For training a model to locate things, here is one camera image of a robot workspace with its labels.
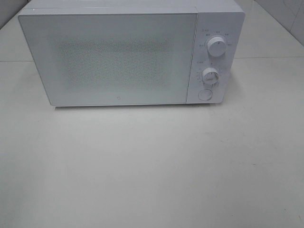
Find round door release button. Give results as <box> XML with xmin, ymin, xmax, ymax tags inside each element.
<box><xmin>198</xmin><ymin>89</ymin><xmax>212</xmax><ymax>101</ymax></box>

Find white timer knob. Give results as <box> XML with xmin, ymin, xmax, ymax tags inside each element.
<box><xmin>202</xmin><ymin>67</ymin><xmax>219</xmax><ymax>85</ymax></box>

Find white microwave door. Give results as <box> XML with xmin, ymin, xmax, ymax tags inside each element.
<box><xmin>19</xmin><ymin>13</ymin><xmax>197</xmax><ymax>106</ymax></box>

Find white microwave oven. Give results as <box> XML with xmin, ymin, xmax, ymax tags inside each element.
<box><xmin>18</xmin><ymin>0</ymin><xmax>245</xmax><ymax>106</ymax></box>

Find white upper microwave knob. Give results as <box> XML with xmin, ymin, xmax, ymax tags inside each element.
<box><xmin>206</xmin><ymin>36</ymin><xmax>227</xmax><ymax>57</ymax></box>

